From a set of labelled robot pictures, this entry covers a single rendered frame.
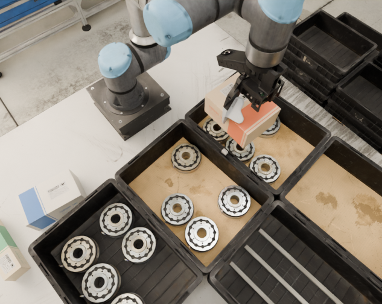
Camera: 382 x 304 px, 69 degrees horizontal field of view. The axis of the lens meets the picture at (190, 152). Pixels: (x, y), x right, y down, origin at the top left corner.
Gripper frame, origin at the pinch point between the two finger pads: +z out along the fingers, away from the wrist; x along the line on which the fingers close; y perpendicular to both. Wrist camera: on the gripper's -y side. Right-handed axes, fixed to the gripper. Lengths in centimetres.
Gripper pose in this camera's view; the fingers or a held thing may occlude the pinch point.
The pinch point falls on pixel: (241, 106)
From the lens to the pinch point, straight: 77.3
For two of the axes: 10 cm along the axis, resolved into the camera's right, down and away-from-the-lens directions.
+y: 6.4, 6.9, -3.4
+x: 7.7, -5.8, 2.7
